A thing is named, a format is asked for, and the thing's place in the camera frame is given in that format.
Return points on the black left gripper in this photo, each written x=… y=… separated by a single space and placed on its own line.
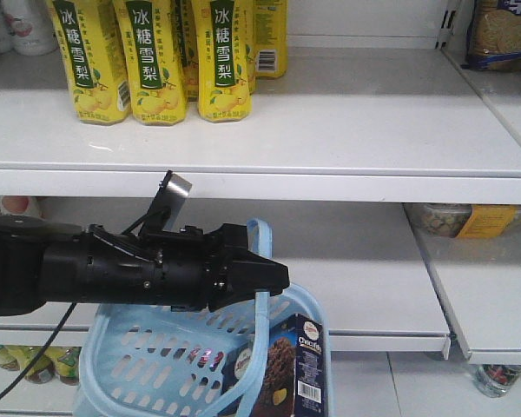
x=187 y=270

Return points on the chocolate cookie box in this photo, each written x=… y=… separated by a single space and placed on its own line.
x=294 y=382

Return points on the light blue plastic basket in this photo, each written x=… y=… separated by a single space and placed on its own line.
x=151 y=361

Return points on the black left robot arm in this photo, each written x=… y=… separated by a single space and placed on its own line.
x=42 y=262

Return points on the white lower shelf board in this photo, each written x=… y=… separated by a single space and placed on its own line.
x=360 y=261

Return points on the white shelf board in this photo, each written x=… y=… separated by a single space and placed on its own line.
x=350 y=125
x=360 y=261

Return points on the white upper shelf board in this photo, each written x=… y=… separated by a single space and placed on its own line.
x=350 y=125

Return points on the yellow pear drink bottle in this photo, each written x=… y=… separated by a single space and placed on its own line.
x=153 y=62
x=270 y=39
x=223 y=87
x=92 y=53

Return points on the yellow labelled food tub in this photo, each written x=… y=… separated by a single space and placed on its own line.
x=472 y=221

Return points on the glass jar bottom shelf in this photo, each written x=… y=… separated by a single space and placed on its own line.
x=495 y=381

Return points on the white peach drink bottle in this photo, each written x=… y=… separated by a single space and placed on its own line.
x=33 y=31

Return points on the blue cracker package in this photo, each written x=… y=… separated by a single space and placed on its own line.
x=493 y=38

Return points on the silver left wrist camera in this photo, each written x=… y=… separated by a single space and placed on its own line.
x=162 y=212

